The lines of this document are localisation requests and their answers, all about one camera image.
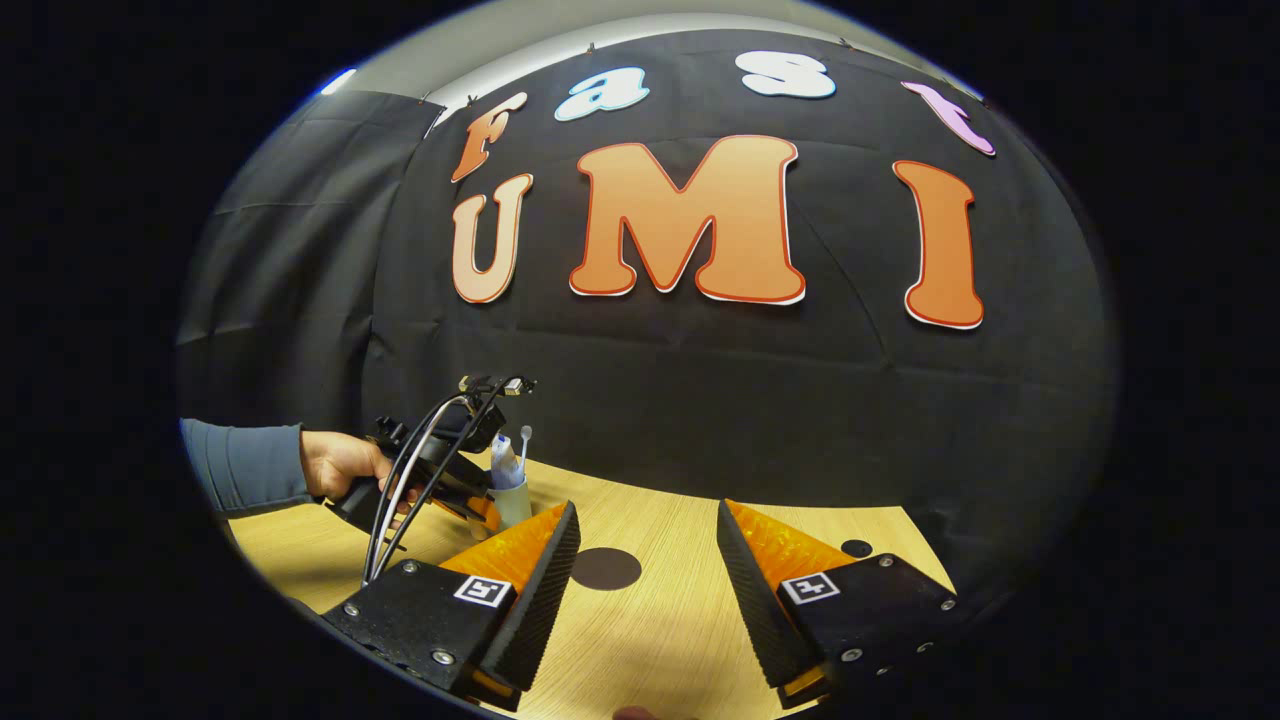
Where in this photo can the black backdrop cloth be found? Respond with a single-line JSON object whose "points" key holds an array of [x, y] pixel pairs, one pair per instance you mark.
{"points": [[750, 400]]}

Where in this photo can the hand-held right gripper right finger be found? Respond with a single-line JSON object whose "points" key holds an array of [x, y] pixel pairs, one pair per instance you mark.
{"points": [[760, 600]]}

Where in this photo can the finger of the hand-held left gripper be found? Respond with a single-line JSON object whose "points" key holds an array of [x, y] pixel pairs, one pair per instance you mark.
{"points": [[470, 512]]}

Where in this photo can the dark grey side cloth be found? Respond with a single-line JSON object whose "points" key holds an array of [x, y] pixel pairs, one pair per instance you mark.
{"points": [[290, 260]]}

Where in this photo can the light blue cup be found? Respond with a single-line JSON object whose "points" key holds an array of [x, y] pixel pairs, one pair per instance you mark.
{"points": [[512, 508]]}

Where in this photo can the ceiling light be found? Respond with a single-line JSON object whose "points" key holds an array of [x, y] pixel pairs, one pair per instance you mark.
{"points": [[338, 81]]}

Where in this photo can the white toothpaste tube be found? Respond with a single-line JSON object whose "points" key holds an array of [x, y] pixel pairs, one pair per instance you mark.
{"points": [[503, 462]]}

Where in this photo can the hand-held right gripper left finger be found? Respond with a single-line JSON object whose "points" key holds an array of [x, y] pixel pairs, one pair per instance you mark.
{"points": [[540, 610]]}

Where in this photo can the dark round coaster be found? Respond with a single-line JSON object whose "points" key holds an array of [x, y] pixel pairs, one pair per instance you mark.
{"points": [[605, 568]]}

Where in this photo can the white toothbrush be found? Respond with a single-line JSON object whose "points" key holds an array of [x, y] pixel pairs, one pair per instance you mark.
{"points": [[525, 440]]}

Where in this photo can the wooden desktop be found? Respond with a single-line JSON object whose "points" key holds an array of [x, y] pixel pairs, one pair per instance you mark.
{"points": [[660, 640]]}

